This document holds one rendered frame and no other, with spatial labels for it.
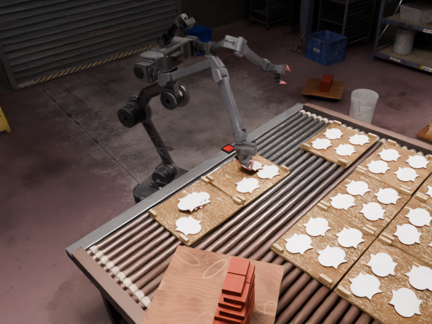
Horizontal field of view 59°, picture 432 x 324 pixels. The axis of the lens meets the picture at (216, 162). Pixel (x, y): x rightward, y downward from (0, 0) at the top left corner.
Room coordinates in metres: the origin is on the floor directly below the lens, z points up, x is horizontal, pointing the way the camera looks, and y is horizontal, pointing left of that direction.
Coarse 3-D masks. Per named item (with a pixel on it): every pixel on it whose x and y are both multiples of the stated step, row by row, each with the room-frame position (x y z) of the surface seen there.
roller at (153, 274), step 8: (296, 160) 2.00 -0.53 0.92; (304, 160) 2.02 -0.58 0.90; (232, 216) 1.54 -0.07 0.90; (200, 240) 1.37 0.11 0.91; (160, 264) 1.23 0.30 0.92; (168, 264) 1.23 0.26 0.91; (152, 272) 1.18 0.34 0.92; (160, 272) 1.19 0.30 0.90; (144, 280) 1.14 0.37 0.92; (128, 288) 1.10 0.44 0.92; (136, 288) 1.10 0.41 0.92
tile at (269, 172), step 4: (264, 168) 1.90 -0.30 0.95; (268, 168) 1.90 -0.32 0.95; (272, 168) 1.89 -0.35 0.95; (276, 168) 1.89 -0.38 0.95; (260, 172) 1.86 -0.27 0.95; (264, 172) 1.86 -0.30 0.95; (268, 172) 1.86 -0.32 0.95; (272, 172) 1.86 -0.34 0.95; (276, 172) 1.85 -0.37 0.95; (260, 176) 1.83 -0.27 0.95; (264, 176) 1.82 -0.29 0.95; (268, 176) 1.82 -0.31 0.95; (272, 176) 1.82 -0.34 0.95
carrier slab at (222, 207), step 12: (180, 192) 1.73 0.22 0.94; (192, 192) 1.73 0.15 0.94; (216, 192) 1.71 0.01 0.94; (168, 204) 1.63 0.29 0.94; (216, 204) 1.61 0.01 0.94; (228, 204) 1.60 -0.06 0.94; (240, 204) 1.60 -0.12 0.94; (168, 216) 1.54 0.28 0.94; (180, 216) 1.53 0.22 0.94; (192, 216) 1.53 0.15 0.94; (204, 216) 1.52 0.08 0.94; (216, 216) 1.52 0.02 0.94; (228, 216) 1.51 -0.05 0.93; (168, 228) 1.45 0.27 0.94; (204, 228) 1.43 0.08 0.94; (180, 240) 1.37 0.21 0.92; (192, 240) 1.35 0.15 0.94
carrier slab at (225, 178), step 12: (252, 156) 2.05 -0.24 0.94; (228, 168) 1.94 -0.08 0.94; (240, 168) 1.93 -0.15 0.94; (216, 180) 1.83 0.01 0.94; (228, 180) 1.82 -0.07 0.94; (240, 180) 1.81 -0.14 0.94; (264, 180) 1.80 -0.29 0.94; (276, 180) 1.79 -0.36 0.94; (228, 192) 1.71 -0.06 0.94; (252, 192) 1.69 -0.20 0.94; (264, 192) 1.70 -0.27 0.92
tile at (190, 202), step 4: (188, 196) 1.66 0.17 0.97; (192, 196) 1.66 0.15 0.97; (196, 196) 1.66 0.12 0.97; (200, 196) 1.65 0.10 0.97; (180, 200) 1.63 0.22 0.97; (184, 200) 1.63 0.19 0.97; (188, 200) 1.63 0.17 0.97; (192, 200) 1.63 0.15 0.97; (196, 200) 1.62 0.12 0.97; (200, 200) 1.62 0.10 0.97; (180, 204) 1.60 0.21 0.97; (184, 204) 1.59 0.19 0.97; (188, 204) 1.59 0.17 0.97; (192, 204) 1.59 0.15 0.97; (196, 204) 1.59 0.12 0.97; (200, 204) 1.58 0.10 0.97; (180, 208) 1.56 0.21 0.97; (184, 208) 1.56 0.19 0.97; (188, 208) 1.56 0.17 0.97; (192, 208) 1.56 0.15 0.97
